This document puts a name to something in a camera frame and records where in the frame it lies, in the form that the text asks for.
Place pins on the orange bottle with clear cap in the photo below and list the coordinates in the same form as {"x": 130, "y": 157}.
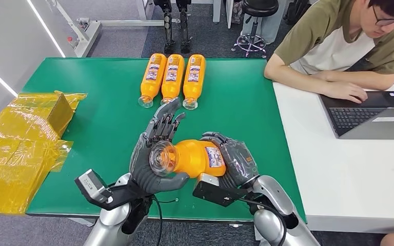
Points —
{"x": 152, "y": 78}
{"x": 193, "y": 158}
{"x": 172, "y": 79}
{"x": 193, "y": 81}

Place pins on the green table mat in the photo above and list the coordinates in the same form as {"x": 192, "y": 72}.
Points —
{"x": 217, "y": 115}

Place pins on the person's black glasses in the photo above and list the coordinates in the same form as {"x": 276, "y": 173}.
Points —
{"x": 389, "y": 21}

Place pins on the person's right forearm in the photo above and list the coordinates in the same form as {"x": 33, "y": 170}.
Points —
{"x": 292, "y": 75}

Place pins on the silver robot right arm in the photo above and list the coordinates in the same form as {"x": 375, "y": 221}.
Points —
{"x": 271, "y": 200}

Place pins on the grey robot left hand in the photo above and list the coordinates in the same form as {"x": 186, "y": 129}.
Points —
{"x": 141, "y": 169}

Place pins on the white desk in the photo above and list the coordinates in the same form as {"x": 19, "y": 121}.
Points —
{"x": 353, "y": 169}

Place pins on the person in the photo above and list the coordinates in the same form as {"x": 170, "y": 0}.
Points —
{"x": 333, "y": 44}

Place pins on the white metal frame stand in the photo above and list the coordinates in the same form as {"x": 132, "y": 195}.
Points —
{"x": 88, "y": 40}

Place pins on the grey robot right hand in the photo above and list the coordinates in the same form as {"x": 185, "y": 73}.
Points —
{"x": 239, "y": 163}

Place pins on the person's right hand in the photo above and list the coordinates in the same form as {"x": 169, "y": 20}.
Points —
{"x": 346, "y": 91}

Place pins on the grey laptop with black keyboard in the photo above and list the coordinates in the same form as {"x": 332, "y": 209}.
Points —
{"x": 353, "y": 117}

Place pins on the yellow film wrapped cardboard box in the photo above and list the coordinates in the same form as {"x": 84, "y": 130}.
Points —
{"x": 17, "y": 152}

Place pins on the person's left forearm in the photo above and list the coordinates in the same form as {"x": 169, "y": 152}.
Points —
{"x": 360, "y": 79}

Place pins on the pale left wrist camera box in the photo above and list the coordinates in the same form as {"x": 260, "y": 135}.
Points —
{"x": 91, "y": 185}

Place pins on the black stool with chrome base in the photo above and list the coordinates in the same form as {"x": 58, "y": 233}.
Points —
{"x": 260, "y": 7}

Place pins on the silver black humanoid robot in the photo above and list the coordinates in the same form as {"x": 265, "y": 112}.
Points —
{"x": 167, "y": 23}

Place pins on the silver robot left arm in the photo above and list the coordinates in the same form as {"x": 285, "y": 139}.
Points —
{"x": 110, "y": 224}

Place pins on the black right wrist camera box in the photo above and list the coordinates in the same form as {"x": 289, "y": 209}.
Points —
{"x": 214, "y": 195}

